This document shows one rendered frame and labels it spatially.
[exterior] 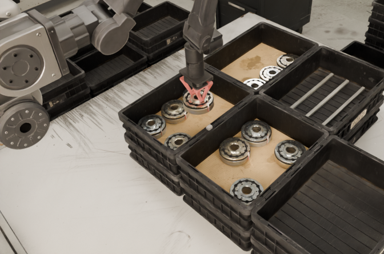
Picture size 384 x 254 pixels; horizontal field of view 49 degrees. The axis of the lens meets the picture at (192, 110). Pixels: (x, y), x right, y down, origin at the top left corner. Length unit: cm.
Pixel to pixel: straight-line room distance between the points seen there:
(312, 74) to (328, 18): 210
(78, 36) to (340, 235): 87
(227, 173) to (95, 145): 60
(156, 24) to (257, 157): 161
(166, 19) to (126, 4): 196
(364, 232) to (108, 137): 101
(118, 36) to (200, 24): 32
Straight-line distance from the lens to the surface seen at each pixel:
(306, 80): 172
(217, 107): 158
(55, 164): 170
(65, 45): 86
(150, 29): 277
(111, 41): 91
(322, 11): 393
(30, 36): 82
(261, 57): 183
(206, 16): 115
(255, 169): 137
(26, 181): 169
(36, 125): 122
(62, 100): 233
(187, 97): 140
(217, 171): 137
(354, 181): 139
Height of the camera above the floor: 188
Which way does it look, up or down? 42 degrees down
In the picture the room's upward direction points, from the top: 6 degrees counter-clockwise
